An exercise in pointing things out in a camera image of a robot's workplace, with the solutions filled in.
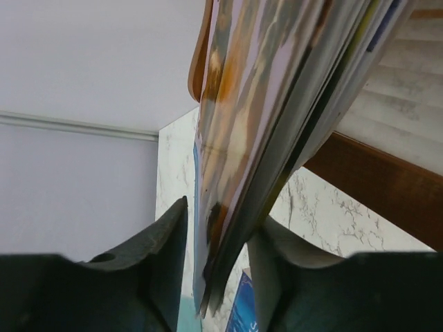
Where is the dog cover Bark book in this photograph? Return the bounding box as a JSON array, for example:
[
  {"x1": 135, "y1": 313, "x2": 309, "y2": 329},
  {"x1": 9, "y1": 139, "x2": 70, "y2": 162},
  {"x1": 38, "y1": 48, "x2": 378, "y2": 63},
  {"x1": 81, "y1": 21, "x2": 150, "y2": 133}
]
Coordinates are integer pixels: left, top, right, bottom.
[{"x1": 188, "y1": 1, "x2": 415, "y2": 315}]

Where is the teal plastic file folder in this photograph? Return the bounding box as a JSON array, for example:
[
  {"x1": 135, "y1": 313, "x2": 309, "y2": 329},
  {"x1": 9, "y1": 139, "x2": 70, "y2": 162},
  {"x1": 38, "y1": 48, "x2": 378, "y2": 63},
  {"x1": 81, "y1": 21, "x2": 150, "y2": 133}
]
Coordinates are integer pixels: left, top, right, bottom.
[{"x1": 177, "y1": 296, "x2": 202, "y2": 332}]

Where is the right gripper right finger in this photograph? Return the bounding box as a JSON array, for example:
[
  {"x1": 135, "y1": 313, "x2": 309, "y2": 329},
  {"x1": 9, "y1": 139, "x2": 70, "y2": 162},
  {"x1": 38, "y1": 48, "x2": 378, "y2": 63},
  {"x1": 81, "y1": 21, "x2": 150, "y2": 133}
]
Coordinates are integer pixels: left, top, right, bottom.
[{"x1": 247, "y1": 217, "x2": 350, "y2": 331}]

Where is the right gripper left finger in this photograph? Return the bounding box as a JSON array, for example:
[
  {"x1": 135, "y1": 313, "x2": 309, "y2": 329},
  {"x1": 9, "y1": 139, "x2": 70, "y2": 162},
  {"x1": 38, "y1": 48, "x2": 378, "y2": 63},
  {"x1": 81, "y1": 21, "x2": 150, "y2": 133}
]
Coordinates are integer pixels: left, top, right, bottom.
[{"x1": 83, "y1": 196, "x2": 188, "y2": 331}]

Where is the orange wooden tiered rack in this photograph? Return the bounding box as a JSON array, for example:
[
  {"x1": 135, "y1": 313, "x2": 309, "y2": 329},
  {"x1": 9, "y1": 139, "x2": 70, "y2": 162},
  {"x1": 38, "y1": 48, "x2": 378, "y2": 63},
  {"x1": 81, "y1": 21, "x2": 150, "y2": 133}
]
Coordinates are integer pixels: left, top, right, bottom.
[{"x1": 186, "y1": 0, "x2": 443, "y2": 252}]

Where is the Jane Eyre blue book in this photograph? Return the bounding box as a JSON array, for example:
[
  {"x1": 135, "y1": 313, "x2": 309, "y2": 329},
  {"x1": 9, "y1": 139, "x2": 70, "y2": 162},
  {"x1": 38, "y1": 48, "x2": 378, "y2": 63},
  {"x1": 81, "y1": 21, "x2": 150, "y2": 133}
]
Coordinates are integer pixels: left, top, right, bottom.
[{"x1": 226, "y1": 268, "x2": 259, "y2": 332}]

